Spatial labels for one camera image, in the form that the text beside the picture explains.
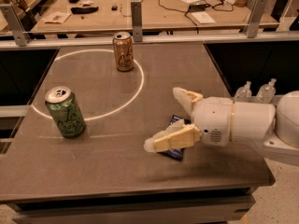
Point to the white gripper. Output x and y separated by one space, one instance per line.
214 120

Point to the green soda can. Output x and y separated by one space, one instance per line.
63 107

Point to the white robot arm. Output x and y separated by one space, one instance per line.
270 130

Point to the orange soda can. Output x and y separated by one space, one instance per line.
123 51

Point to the dark blue snack bar wrapper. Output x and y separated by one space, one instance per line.
175 154

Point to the clear sanitizer bottle left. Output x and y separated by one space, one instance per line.
244 93

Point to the clear sanitizer bottle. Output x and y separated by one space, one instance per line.
266 92
244 93

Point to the clear sanitizer bottle right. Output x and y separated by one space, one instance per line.
266 92

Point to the white paper card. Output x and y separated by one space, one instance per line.
202 18

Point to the wooden background desk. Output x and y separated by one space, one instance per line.
157 15

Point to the black tool on desk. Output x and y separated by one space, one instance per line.
84 10

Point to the beige envelope on desk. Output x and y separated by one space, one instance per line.
56 17

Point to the horizontal metal rail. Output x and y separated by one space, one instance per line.
149 39

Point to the middle metal rail bracket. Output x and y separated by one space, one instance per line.
136 15

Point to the left metal rail bracket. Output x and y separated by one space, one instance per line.
20 36

